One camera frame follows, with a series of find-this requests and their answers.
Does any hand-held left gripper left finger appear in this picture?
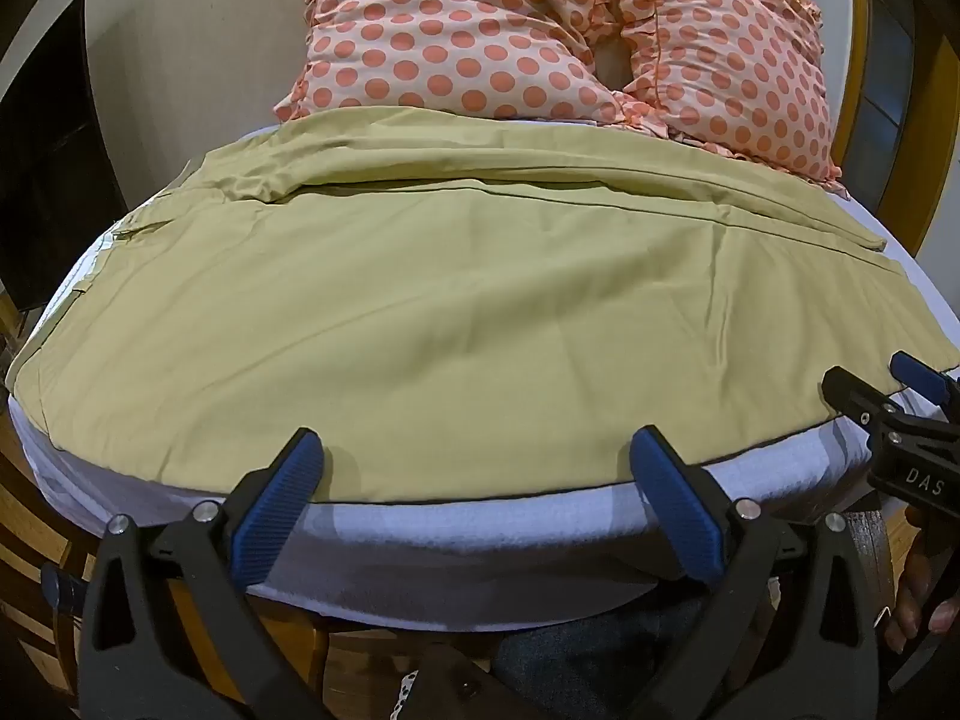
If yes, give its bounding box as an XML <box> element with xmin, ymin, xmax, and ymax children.
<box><xmin>81</xmin><ymin>427</ymin><xmax>332</xmax><ymax>720</ymax></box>

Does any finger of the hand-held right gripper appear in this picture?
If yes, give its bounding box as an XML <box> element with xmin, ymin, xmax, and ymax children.
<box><xmin>889</xmin><ymin>350</ymin><xmax>960</xmax><ymax>416</ymax></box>
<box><xmin>820</xmin><ymin>366</ymin><xmax>913</xmax><ymax>432</ymax></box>

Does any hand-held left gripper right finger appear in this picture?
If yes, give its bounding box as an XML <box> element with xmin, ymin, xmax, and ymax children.
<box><xmin>628</xmin><ymin>426</ymin><xmax>892</xmax><ymax>720</ymax></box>

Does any olive green bed sheet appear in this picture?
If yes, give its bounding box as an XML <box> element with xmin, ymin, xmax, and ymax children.
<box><xmin>6</xmin><ymin>106</ymin><xmax>960</xmax><ymax>505</ymax></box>

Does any person's right hand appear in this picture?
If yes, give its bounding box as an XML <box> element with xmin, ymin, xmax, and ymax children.
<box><xmin>883</xmin><ymin>504</ymin><xmax>960</xmax><ymax>655</ymax></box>

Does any person's denim-clad leg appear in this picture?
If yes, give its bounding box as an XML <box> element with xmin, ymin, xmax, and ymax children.
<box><xmin>491</xmin><ymin>600</ymin><xmax>725</xmax><ymax>720</ymax></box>

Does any white mattress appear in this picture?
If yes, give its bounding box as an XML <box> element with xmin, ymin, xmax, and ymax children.
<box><xmin>6</xmin><ymin>120</ymin><xmax>960</xmax><ymax>635</ymax></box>

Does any wooden framed glass window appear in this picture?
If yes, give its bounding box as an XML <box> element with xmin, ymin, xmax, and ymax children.
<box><xmin>748</xmin><ymin>0</ymin><xmax>960</xmax><ymax>260</ymax></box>

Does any orange polka dot pillow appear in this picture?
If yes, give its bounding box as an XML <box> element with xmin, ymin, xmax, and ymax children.
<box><xmin>596</xmin><ymin>0</ymin><xmax>848</xmax><ymax>201</ymax></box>
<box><xmin>271</xmin><ymin>0</ymin><xmax>638</xmax><ymax>125</ymax></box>

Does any dark television screen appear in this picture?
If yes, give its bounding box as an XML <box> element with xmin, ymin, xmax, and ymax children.
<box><xmin>0</xmin><ymin>0</ymin><xmax>130</xmax><ymax>316</ymax></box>

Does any wooden bed frame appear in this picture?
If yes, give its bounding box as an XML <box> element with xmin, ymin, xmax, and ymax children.
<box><xmin>0</xmin><ymin>390</ymin><xmax>901</xmax><ymax>720</ymax></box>

